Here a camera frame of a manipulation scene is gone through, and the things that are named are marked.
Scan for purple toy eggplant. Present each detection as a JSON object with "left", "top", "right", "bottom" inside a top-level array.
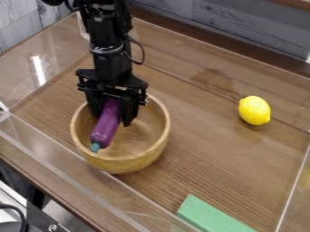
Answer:
[{"left": 90, "top": 99, "right": 121, "bottom": 153}]

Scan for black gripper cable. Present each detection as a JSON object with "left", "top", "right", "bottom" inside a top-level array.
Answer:
[{"left": 123, "top": 34, "right": 147, "bottom": 65}]

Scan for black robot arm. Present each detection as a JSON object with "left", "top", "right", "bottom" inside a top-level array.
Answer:
[{"left": 42, "top": 0, "right": 149, "bottom": 127}]

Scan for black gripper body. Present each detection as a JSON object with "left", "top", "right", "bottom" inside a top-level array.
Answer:
[{"left": 74, "top": 50, "right": 150, "bottom": 107}]

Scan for clear acrylic corner bracket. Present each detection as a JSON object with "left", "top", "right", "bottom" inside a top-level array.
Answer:
[{"left": 77, "top": 12, "right": 90, "bottom": 42}]

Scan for green block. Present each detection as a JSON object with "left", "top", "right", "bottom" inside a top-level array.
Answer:
[{"left": 177, "top": 194, "right": 257, "bottom": 232}]

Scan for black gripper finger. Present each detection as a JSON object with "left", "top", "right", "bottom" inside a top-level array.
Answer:
[
  {"left": 122, "top": 96, "right": 139, "bottom": 127},
  {"left": 86, "top": 92, "right": 105, "bottom": 117}
]

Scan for brown wooden bowl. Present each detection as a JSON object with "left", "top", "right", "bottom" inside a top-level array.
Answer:
[{"left": 71, "top": 95, "right": 171, "bottom": 174}]

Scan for clear acrylic enclosure wall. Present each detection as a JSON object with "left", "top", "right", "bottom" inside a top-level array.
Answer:
[{"left": 0, "top": 16, "right": 310, "bottom": 232}]

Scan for yellow toy lemon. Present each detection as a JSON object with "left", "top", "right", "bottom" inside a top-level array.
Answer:
[{"left": 240, "top": 96, "right": 272, "bottom": 126}]

